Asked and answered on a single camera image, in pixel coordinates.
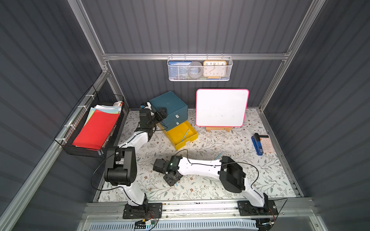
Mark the yellow drawer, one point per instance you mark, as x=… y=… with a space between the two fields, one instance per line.
x=176 y=134

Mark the blue stapler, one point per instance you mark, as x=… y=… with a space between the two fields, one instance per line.
x=257 y=144

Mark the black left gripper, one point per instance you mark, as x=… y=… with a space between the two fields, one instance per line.
x=159 y=115

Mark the yellow alarm clock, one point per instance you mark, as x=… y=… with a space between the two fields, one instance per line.
x=214 y=69

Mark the red paper sheet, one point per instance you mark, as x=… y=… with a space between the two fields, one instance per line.
x=95 y=132

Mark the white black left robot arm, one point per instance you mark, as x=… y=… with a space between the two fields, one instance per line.
x=121 y=163

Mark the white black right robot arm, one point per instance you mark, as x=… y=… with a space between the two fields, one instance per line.
x=226 y=170

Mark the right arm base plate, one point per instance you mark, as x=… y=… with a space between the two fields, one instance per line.
x=246 y=209

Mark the floral patterned table mat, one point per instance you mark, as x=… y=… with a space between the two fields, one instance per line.
x=266 y=171

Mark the white mesh wall basket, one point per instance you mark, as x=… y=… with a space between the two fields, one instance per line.
x=201 y=59

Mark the pink framed whiteboard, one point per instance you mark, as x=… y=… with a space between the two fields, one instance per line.
x=221 y=107

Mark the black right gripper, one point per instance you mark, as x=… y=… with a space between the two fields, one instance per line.
x=172 y=177

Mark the black wire wall basket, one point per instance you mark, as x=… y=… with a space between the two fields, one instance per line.
x=71 y=130

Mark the wooden whiteboard stand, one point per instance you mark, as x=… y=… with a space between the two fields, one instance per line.
x=227 y=129

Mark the blue box in basket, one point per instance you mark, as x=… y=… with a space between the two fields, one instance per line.
x=178 y=69

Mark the grey tape roll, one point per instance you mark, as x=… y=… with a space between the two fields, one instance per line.
x=195 y=70

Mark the pastel paper stack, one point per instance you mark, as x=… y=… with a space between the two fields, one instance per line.
x=104 y=109

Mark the pink calculator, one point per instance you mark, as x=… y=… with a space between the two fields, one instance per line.
x=266 y=143

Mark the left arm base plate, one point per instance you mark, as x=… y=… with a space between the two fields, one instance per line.
x=147 y=211

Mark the teal drawer cabinet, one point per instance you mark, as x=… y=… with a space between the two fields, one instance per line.
x=174 y=105

